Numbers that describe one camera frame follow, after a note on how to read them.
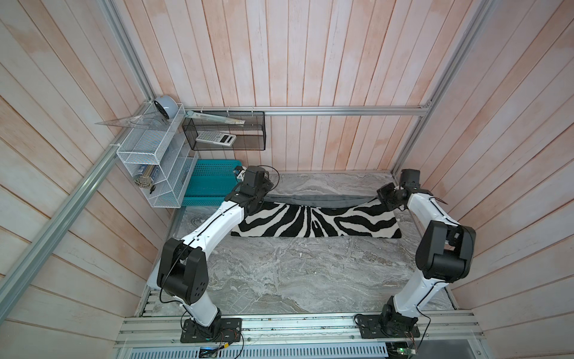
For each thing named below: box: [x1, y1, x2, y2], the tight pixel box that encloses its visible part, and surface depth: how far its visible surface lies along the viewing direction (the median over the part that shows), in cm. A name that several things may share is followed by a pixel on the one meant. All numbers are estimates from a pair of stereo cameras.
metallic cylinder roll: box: [133, 164, 155, 189], surface depth 78 cm
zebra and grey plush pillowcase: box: [230, 194, 403, 239], surface depth 102 cm
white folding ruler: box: [185, 109, 246, 125], surface depth 92 cm
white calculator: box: [195, 130, 237, 147], surface depth 100 cm
